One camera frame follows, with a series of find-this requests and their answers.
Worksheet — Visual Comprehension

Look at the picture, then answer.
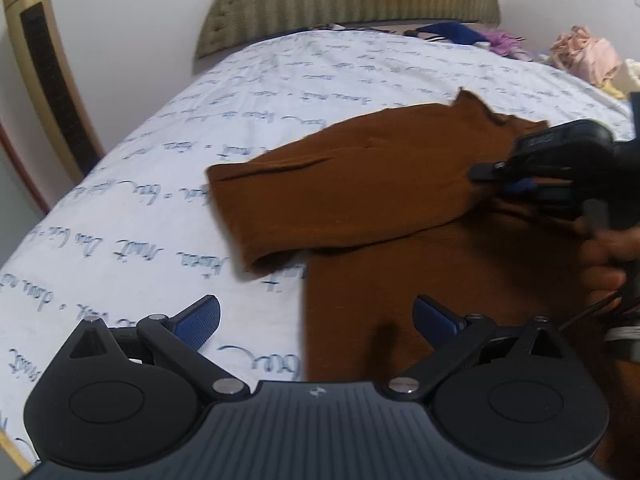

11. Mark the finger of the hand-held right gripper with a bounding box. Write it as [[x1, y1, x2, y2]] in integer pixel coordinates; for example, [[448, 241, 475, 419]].
[[495, 180, 581, 218], [469, 159, 533, 183]]

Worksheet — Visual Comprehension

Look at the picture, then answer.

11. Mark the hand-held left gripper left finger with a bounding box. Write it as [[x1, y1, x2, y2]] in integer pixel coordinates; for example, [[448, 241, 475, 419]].
[[67, 294, 251, 403]]

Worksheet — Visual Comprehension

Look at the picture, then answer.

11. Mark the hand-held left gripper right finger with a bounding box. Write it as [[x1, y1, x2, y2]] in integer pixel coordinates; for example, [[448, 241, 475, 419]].
[[387, 294, 571, 402]]

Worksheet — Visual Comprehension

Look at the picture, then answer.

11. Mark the brown sweater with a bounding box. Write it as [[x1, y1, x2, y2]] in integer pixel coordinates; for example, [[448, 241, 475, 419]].
[[206, 87, 640, 476]]

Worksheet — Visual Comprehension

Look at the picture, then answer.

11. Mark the person's right hand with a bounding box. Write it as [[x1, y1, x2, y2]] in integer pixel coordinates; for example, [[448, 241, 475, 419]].
[[581, 227, 630, 307]]

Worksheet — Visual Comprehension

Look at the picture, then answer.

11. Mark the cream crumpled cloth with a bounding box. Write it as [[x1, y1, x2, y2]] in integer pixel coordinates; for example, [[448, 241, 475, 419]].
[[602, 59, 640, 101]]

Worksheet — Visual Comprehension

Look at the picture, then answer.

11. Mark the pink crumpled cloth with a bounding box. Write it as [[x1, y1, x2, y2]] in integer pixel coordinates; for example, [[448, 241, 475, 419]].
[[550, 25, 623, 86]]

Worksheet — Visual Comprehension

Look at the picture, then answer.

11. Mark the white script-printed bed sheet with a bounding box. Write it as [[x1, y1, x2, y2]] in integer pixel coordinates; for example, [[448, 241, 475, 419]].
[[0, 27, 633, 467]]

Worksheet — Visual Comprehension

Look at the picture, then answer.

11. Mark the purple cloth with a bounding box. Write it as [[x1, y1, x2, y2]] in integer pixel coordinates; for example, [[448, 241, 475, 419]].
[[482, 29, 531, 61]]

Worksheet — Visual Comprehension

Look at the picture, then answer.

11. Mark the dark blue cloth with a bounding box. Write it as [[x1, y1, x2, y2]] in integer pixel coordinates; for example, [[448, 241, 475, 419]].
[[415, 22, 493, 46]]

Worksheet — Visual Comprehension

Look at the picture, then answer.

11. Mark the gold tower fan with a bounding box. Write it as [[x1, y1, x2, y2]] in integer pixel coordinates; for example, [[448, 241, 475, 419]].
[[0, 0, 106, 186]]

